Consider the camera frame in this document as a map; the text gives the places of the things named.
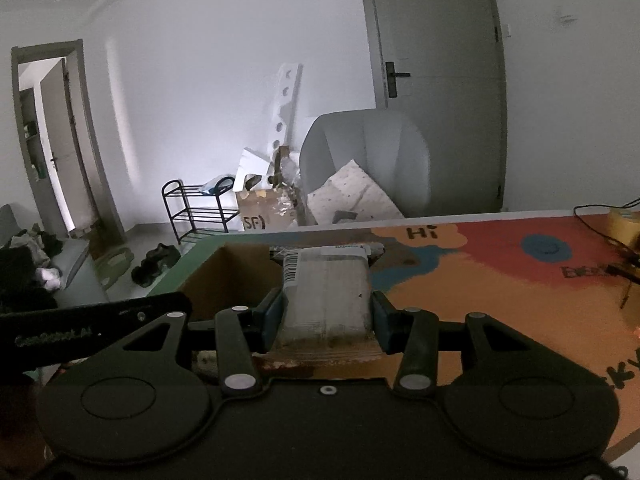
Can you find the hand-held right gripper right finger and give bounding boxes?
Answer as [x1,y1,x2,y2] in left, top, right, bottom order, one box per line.
[370,290,536,392]

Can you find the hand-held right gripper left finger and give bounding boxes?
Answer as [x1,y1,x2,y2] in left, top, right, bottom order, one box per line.
[120,287,288,393]

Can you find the brown cardboard box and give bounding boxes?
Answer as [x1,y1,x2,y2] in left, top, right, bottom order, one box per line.
[177,242,383,377]

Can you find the grey snack packet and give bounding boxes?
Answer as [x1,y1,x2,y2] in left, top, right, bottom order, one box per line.
[269,242,387,361]

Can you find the grey sofa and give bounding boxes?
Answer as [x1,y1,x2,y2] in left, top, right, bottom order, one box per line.
[0,202,110,311]

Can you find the green slippers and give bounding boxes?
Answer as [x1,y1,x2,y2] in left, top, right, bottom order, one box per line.
[95,247,134,289]

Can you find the pile of clothes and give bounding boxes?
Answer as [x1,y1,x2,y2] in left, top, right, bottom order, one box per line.
[0,225,65,311]

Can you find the printed cardboard box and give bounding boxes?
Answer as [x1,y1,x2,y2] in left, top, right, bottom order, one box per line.
[236,187,301,232]

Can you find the dark shoes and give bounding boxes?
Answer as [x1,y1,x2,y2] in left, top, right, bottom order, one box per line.
[131,243,182,286]

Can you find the black shoe rack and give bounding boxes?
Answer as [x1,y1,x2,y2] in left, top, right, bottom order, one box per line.
[161,176,241,245]

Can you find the dotted white pillow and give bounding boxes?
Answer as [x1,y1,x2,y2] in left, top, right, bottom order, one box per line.
[306,159,405,225]

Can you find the white cardboard sheet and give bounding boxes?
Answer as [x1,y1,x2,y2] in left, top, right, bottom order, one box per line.
[235,147,275,193]

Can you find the grey armchair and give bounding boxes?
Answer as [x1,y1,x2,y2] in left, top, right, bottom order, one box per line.
[299,108,432,226]

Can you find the open grey room door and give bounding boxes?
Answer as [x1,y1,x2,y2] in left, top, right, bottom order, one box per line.
[12,40,126,247]

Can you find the white foam board with holes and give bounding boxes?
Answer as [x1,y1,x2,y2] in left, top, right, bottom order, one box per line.
[265,63,303,157]

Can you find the yellow tape roll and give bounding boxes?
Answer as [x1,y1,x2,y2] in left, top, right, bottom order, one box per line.
[602,207,640,245]

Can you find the black cable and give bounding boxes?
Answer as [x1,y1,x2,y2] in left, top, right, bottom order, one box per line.
[572,199,640,261]

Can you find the black door handle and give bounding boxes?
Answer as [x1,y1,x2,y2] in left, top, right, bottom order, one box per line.
[386,61,411,98]

